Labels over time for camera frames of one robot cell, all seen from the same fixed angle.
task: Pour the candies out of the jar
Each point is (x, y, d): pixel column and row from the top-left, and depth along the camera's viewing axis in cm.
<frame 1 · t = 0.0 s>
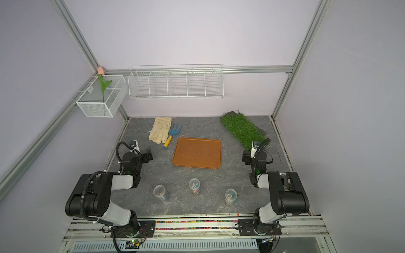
left hand: (142, 149, 93), fingers open
right hand: (252, 149, 94), fingers open
brown wooden tray: (198, 153, 104), on the table
cream work glove: (159, 132, 115), on the table
blue yellow garden rake: (173, 132, 114), on the table
left clear plastic jar: (161, 193, 78), point 9 cm above the table
middle clear candy jar: (194, 185, 82), point 7 cm above the table

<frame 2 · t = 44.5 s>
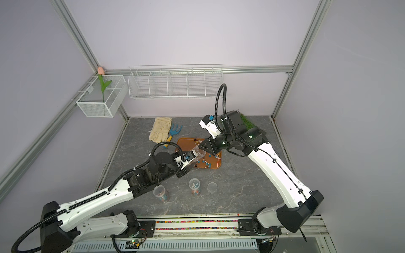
left hand: (190, 156, 72), fingers open
right hand: (200, 145, 67), fingers closed
the named things where they were.

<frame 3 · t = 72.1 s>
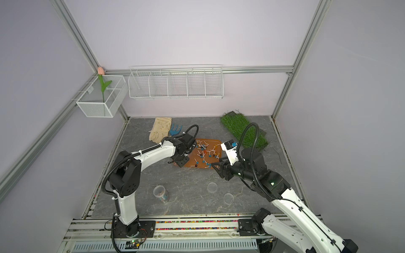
left hand: (178, 159, 91), fingers open
right hand: (216, 160, 67), fingers open
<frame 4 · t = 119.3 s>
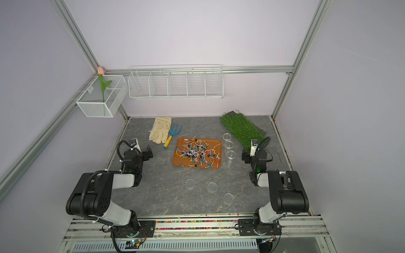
left hand: (141, 146, 92), fingers open
right hand: (251, 147, 94), fingers open
